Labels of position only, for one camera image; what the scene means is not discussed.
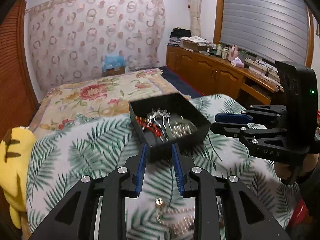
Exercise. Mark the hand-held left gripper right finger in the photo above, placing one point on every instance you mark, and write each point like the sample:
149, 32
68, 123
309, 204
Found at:
178, 172

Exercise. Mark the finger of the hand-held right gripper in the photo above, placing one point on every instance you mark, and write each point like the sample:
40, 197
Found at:
225, 128
230, 117

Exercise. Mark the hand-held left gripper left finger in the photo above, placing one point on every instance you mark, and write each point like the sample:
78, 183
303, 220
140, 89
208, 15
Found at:
141, 165

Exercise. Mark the black square box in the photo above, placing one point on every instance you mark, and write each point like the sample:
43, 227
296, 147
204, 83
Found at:
192, 145

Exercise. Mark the silver hair comb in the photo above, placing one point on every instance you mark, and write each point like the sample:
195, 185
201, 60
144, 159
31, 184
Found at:
160, 122

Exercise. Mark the person's right forearm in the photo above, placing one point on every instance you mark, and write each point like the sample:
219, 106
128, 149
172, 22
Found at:
307, 200

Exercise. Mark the person's right hand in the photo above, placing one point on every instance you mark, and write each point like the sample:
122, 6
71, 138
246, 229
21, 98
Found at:
283, 171

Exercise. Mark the wooden cabinet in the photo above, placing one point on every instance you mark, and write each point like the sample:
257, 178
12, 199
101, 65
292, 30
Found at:
212, 75

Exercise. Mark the leaf-print tablecloth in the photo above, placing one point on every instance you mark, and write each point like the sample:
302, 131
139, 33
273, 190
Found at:
87, 155

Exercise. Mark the pink tissue pack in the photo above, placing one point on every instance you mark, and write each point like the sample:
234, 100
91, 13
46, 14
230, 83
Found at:
237, 62

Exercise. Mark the navy blanket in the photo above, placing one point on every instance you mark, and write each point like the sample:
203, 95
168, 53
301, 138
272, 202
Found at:
180, 82

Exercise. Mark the pink bottle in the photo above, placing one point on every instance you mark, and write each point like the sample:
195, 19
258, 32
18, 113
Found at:
235, 51

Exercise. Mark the group of small bottles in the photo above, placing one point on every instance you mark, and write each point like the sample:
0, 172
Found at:
221, 51

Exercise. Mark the box with papers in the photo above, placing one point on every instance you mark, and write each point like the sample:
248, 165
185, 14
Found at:
196, 43

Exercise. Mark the floral blanket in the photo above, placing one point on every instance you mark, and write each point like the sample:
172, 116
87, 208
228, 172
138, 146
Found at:
95, 95

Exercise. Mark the grey window blind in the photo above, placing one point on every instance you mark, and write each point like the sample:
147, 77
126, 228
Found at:
262, 17

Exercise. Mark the cardboard box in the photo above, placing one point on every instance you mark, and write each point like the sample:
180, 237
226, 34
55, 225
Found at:
116, 71

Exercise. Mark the stack of dark clothes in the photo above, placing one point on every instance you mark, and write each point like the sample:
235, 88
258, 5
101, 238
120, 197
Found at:
180, 33

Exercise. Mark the blue plastic bag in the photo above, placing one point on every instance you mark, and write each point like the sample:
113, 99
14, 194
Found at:
113, 61

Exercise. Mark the cream tied curtain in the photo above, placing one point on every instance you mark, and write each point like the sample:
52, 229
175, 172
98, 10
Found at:
194, 5

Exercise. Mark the yellow plush toy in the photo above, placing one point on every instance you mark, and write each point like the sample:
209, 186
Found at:
15, 167

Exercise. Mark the circle-patterned curtain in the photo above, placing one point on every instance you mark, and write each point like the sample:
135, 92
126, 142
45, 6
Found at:
87, 35

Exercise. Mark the louvred wooden wardrobe door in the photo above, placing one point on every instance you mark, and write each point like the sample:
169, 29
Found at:
12, 80

